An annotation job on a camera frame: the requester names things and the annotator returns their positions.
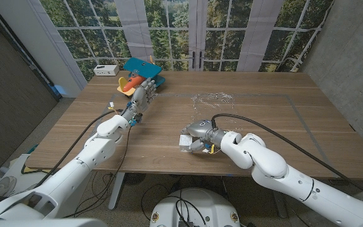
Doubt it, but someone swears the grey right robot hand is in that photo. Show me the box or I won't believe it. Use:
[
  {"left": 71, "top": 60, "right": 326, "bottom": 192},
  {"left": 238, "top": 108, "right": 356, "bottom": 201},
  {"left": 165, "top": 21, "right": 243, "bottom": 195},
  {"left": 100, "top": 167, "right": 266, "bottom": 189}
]
[{"left": 180, "top": 119, "right": 228, "bottom": 154}]

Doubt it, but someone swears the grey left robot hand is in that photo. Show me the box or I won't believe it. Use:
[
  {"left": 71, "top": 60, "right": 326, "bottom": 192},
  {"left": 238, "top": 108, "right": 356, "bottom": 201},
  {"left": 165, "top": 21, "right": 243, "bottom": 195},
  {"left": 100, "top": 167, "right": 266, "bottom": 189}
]
[{"left": 123, "top": 78, "right": 158, "bottom": 124}]

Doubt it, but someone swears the small white cube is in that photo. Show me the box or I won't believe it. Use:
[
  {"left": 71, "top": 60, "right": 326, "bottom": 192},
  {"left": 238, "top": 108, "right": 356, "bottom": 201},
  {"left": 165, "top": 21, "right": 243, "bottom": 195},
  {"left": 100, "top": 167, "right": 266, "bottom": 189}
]
[{"left": 178, "top": 134, "right": 192, "bottom": 152}]

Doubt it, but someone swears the clear plastic wrap sheet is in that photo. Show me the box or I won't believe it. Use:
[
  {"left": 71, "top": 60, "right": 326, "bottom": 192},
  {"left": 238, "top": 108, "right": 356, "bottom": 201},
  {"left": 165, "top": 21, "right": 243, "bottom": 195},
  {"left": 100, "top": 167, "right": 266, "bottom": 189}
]
[{"left": 190, "top": 91, "right": 245, "bottom": 133}]

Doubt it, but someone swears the teal and orange toy plane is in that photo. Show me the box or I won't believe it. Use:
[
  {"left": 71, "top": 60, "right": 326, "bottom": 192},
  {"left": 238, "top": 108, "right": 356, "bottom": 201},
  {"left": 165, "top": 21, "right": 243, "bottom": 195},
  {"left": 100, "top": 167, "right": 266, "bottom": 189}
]
[{"left": 117, "top": 57, "right": 166, "bottom": 97}]

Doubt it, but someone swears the white power box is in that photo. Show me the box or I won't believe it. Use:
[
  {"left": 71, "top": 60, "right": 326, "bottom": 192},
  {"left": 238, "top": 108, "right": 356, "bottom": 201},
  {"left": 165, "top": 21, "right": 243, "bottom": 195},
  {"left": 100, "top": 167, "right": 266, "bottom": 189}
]
[{"left": 93, "top": 64, "right": 120, "bottom": 77}]

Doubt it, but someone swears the printed window forest backdrop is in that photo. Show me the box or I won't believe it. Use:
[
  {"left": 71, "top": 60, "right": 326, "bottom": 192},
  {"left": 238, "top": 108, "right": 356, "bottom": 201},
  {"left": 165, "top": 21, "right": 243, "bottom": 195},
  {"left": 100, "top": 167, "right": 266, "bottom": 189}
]
[{"left": 39, "top": 0, "right": 335, "bottom": 82}]

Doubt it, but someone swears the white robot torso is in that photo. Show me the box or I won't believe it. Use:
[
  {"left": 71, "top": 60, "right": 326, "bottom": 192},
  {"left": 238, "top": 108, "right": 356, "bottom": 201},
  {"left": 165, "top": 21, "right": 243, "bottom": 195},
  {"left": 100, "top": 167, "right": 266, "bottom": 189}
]
[{"left": 149, "top": 188, "right": 241, "bottom": 227}]

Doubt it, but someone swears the black ribbed round object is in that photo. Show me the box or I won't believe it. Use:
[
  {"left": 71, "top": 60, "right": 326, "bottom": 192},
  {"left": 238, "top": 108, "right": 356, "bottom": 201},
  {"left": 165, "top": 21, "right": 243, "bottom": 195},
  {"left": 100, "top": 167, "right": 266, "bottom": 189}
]
[{"left": 123, "top": 172, "right": 147, "bottom": 186}]

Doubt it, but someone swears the white table leg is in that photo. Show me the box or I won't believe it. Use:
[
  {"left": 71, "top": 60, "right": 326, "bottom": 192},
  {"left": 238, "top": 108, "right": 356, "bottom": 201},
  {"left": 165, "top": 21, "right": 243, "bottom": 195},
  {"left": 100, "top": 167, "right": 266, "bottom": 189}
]
[{"left": 108, "top": 172, "right": 125, "bottom": 211}]

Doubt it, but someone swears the grey table leg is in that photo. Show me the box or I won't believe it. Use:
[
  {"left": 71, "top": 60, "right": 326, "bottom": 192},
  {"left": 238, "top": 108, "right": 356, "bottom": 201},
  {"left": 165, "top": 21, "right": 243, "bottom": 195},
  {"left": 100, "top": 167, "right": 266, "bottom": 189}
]
[{"left": 272, "top": 190, "right": 289, "bottom": 219}]

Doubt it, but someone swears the grey sneaker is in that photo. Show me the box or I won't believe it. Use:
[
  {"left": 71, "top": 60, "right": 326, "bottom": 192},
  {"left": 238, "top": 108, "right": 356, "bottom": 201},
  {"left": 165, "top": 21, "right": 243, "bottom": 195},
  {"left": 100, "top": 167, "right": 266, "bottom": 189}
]
[
  {"left": 0, "top": 175, "right": 18, "bottom": 197},
  {"left": 9, "top": 182, "right": 43, "bottom": 199}
]

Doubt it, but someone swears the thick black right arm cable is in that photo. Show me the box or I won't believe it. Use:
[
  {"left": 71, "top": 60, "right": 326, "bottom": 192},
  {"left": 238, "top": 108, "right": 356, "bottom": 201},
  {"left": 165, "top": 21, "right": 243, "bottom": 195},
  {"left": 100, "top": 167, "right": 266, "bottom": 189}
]
[{"left": 211, "top": 113, "right": 363, "bottom": 204}]

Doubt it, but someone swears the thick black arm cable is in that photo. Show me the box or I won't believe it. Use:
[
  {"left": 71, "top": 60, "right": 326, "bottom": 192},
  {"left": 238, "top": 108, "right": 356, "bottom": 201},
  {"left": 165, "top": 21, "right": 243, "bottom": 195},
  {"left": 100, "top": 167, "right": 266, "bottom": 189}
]
[
  {"left": 35, "top": 109, "right": 123, "bottom": 189},
  {"left": 211, "top": 113, "right": 363, "bottom": 204}
]

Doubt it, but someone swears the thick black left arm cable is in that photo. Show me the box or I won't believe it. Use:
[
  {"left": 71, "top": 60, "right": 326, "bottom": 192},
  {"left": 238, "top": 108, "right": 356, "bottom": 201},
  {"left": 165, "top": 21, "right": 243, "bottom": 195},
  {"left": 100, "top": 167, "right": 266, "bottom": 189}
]
[{"left": 35, "top": 109, "right": 123, "bottom": 189}]

